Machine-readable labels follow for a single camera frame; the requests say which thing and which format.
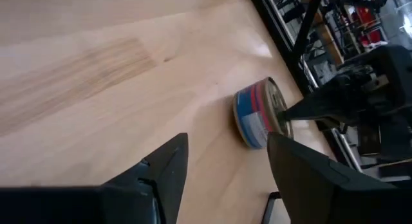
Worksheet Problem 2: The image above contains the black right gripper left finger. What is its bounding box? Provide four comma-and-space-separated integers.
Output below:
104, 132, 189, 224

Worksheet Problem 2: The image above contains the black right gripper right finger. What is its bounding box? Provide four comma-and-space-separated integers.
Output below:
266, 131, 397, 224

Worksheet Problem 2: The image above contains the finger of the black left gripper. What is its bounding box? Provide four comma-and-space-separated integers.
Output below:
277, 84, 359, 122

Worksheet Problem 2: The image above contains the blue red salmon can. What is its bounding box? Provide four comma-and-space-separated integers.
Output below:
232, 76, 294, 151

